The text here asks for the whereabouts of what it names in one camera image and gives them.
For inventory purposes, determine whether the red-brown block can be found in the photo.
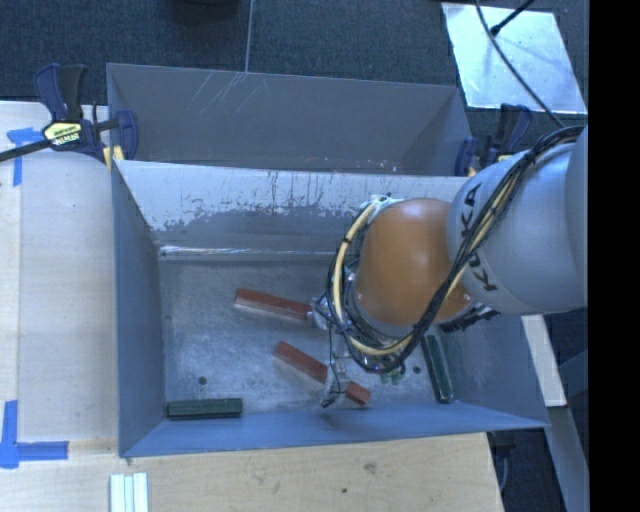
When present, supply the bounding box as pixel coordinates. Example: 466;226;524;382
272;340;373;408
233;287;315;324

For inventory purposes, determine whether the dark green flat block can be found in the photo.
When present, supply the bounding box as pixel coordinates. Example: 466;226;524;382
421;333;455;405
165;397;245;421

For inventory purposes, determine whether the grey metal bin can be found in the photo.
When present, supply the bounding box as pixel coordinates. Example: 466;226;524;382
105;62;552;459

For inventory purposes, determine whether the black cylinder on white bracket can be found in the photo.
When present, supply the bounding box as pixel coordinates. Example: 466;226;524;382
438;305;501;334

